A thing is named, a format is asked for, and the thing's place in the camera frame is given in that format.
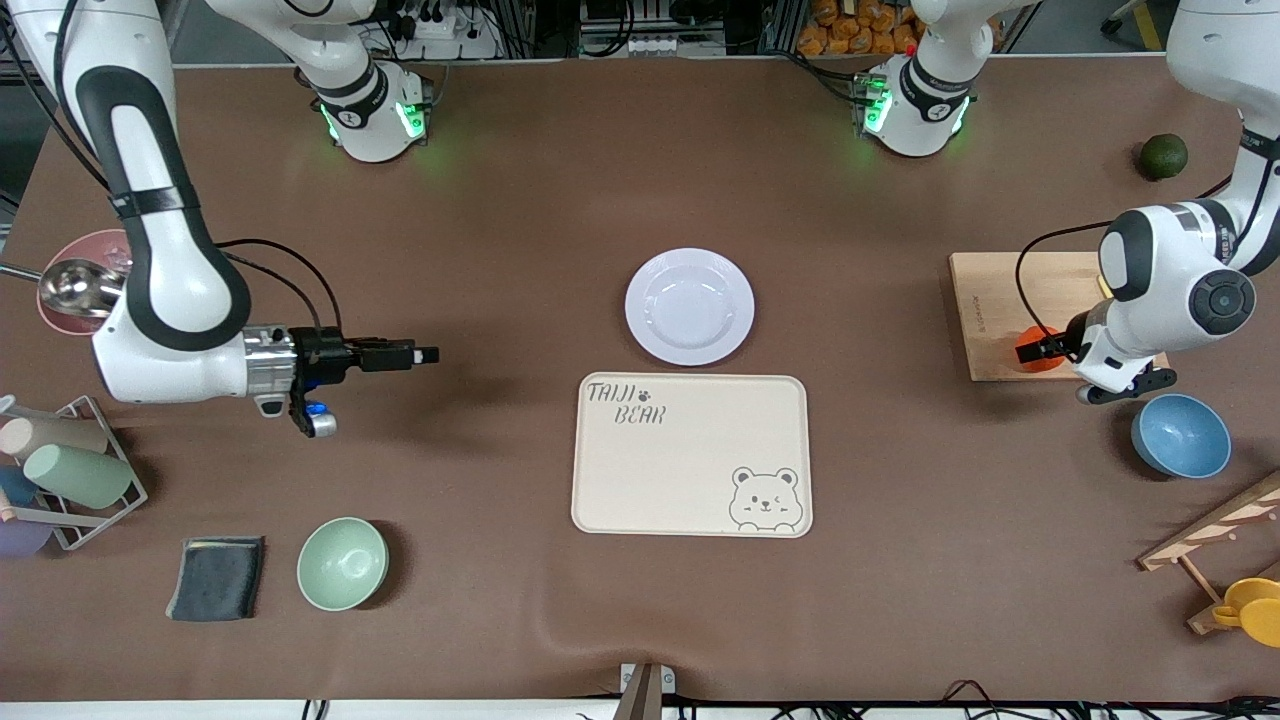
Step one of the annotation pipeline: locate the white round plate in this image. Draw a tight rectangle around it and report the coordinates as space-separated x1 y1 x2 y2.
625 248 756 367

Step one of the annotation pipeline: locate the mint green cup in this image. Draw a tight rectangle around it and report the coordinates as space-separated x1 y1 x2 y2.
23 443 134 510

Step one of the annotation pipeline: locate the pink bowl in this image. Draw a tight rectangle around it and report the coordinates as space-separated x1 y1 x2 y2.
37 229 136 336

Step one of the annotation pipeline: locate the wooden hanging rack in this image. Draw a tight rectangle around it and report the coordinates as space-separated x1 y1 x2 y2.
1137 470 1280 636

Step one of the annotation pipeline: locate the dark green lime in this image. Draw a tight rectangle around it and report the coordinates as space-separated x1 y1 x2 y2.
1139 133 1189 182

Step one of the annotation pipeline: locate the grey wire cup rack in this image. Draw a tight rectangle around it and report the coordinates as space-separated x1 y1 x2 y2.
0 395 149 552

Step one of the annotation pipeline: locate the metal table edge bracket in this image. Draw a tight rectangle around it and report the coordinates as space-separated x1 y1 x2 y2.
612 662 677 720

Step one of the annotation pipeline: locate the cream bear print tray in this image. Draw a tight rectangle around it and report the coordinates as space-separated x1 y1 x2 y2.
571 373 814 539

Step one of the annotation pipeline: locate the shiny metal scoop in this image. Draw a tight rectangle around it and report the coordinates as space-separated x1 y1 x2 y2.
0 259 128 318

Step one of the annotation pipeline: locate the pile of orange fruit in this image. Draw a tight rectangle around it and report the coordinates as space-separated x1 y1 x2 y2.
797 0 926 57

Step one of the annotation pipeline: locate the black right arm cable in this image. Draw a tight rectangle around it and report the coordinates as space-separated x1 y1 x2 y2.
0 0 346 333

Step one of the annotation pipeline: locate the dark grey folded cloth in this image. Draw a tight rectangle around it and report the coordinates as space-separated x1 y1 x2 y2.
165 536 266 623

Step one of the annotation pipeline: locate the pale green bowl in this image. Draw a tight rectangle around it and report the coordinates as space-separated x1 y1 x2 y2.
297 517 389 612

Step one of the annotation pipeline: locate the white power strip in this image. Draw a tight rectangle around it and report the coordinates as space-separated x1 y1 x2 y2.
395 0 501 61

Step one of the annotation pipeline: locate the orange mandarin fruit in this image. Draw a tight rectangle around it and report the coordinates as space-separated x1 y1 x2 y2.
1015 325 1070 373

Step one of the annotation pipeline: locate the wooden cutting board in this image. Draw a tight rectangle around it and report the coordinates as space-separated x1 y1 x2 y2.
949 251 1172 383

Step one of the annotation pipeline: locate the blue bowl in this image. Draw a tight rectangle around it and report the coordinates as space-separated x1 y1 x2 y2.
1131 393 1232 480

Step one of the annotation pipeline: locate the beige cup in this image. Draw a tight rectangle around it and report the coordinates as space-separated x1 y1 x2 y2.
0 415 109 461

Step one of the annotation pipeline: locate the lilac cup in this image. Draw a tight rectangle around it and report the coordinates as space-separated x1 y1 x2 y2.
0 515 53 558

